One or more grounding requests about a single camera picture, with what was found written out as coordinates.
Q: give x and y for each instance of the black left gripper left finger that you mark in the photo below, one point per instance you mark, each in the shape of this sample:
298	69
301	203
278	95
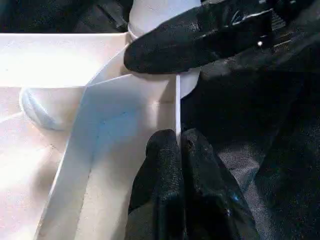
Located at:
160	190

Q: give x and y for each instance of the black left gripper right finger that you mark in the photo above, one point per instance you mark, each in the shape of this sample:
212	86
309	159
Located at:
212	200

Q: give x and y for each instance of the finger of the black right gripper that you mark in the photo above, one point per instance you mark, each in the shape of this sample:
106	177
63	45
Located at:
170	50

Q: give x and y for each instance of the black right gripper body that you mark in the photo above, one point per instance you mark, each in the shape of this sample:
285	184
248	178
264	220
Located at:
255	27

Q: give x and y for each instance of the white plastic table leg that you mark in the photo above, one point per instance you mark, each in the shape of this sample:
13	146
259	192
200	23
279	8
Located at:
155	15

